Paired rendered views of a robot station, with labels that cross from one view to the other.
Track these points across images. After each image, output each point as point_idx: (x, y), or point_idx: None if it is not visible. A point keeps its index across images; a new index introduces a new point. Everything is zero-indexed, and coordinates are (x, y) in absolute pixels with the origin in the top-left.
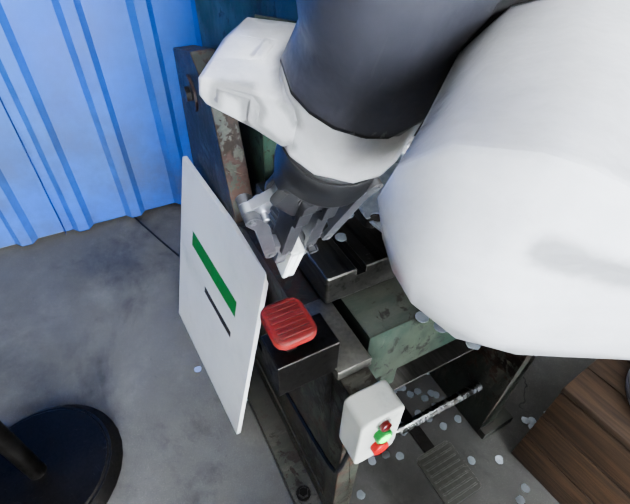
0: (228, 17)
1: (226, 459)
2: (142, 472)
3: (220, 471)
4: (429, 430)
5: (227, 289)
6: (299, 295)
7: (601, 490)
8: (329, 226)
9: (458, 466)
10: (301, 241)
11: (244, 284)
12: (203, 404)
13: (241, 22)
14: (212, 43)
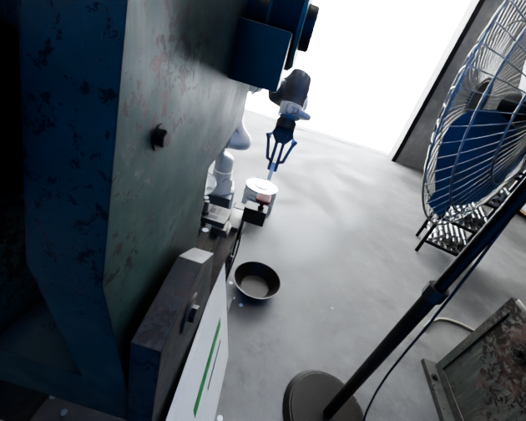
0: (183, 210)
1: (240, 349)
2: (278, 376)
3: (245, 347)
4: None
5: (216, 330)
6: (229, 236)
7: None
8: (269, 153)
9: None
10: (272, 161)
11: (220, 296)
12: (232, 388)
13: (301, 109)
14: (147, 286)
